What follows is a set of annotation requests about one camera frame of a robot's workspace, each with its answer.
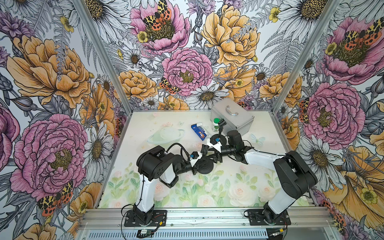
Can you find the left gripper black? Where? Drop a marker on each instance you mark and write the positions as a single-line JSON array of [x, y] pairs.
[[194, 169]]

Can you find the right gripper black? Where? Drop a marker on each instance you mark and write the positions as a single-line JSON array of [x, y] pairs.
[[217, 155]]

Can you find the black round stand base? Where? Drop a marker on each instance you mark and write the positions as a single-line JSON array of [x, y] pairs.
[[218, 139]]

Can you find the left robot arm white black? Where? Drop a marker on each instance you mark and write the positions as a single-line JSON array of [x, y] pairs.
[[161, 165]]

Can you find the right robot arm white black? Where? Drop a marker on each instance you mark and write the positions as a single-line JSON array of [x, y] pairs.
[[295, 176]]

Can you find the white bottle green cap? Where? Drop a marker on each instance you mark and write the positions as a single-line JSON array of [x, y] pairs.
[[215, 124]]

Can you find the blue white bandage packet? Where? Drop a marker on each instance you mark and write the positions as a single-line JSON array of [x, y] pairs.
[[200, 131]]

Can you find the silver aluminium first aid case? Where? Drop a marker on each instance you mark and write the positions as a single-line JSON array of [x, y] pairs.
[[235, 116]]

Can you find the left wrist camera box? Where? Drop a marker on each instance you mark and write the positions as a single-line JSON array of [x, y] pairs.
[[195, 156]]

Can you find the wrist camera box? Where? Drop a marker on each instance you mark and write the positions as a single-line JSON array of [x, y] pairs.
[[195, 156], [217, 147]]

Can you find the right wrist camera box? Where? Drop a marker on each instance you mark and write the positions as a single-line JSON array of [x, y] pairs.
[[217, 147]]

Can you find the white perforated cable tray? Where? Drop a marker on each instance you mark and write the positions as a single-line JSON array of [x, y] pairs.
[[182, 234]]

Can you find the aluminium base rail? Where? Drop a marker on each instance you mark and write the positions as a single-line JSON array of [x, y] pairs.
[[207, 218]]

